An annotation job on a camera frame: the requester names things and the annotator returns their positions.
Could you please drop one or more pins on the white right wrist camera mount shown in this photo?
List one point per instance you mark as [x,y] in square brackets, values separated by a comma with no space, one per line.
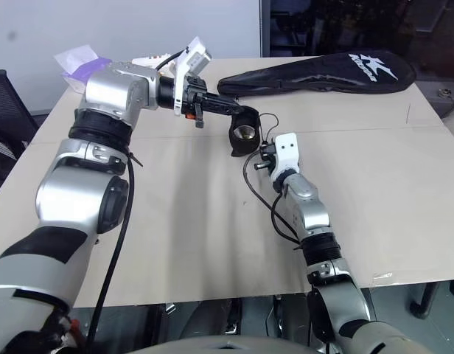
[286,153]

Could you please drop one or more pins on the black cup with gold interior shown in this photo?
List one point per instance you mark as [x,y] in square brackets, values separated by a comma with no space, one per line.
[241,145]

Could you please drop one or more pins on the white power strip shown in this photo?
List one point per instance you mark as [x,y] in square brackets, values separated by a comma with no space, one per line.
[149,60]

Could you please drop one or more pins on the dark glass partition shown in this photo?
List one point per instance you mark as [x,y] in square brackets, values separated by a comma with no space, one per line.
[359,26]

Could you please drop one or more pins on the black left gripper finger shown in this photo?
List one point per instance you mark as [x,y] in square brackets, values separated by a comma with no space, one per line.
[227,100]
[221,109]

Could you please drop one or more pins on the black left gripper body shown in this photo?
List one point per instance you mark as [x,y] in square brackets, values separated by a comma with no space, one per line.
[194,96]

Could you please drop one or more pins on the grey robot torso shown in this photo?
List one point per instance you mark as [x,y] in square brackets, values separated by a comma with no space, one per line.
[286,343]

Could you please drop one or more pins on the stainless steel cup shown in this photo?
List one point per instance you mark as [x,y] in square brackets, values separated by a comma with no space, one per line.
[247,132]

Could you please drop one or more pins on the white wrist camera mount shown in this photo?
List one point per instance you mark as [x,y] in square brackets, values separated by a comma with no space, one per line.
[286,153]
[181,85]

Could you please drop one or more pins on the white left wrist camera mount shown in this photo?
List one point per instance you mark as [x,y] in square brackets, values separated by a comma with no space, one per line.
[181,85]

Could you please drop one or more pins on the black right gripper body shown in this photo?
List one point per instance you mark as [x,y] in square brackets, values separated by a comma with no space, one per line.
[267,156]

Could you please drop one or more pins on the black chair base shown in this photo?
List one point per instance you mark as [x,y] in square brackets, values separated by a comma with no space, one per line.
[429,298]

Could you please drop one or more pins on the black mesh office chair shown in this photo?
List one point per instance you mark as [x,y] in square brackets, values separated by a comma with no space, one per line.
[9,110]

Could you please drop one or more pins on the purple tissue pack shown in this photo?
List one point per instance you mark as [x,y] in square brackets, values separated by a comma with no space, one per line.
[83,66]

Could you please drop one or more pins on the black racket cover bag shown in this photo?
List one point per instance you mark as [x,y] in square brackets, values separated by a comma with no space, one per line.
[323,75]

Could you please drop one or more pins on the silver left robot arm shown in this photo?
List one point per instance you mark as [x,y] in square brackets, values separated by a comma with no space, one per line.
[109,92]

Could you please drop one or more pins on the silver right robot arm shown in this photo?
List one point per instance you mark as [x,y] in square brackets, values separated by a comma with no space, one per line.
[311,214]

